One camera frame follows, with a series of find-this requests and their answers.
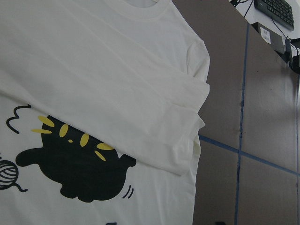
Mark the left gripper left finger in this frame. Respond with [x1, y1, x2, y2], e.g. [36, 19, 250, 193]
[105, 221, 117, 225]

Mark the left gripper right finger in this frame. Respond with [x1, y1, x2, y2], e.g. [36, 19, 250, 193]
[215, 221, 225, 225]

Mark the cream long-sleeve cat shirt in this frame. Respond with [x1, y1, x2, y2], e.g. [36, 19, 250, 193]
[0, 0, 210, 225]

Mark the black power adapter box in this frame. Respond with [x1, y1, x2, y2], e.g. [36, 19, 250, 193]
[251, 22, 285, 54]

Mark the black keyboard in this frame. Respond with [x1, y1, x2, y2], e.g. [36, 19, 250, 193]
[254, 0, 294, 31]

